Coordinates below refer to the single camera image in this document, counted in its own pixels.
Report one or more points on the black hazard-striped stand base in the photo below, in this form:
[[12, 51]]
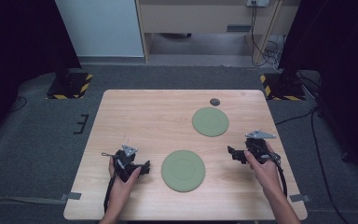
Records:
[[74, 85], [281, 88]]

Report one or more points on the light wooden desk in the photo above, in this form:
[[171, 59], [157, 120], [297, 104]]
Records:
[[199, 18]]

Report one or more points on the green round plate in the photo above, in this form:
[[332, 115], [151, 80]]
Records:
[[183, 171], [210, 122]]

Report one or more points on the white panel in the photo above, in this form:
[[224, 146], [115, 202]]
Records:
[[101, 28]]

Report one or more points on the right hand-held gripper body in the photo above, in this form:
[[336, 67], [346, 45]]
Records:
[[258, 147]]

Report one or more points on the grey tape strip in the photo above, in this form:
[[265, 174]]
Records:
[[300, 198], [71, 196]]

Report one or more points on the person's left hand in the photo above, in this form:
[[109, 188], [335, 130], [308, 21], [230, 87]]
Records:
[[119, 189]]

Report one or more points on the dark curtain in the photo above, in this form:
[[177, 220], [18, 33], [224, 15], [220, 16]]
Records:
[[18, 46], [338, 62]]

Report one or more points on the grey round table grommet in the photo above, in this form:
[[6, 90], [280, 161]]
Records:
[[214, 101]]

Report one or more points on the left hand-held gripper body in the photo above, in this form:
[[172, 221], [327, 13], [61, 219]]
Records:
[[124, 163]]

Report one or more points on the white power strip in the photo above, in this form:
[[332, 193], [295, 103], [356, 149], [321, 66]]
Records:
[[258, 2]]

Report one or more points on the person's right hand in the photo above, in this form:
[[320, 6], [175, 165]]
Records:
[[265, 175]]

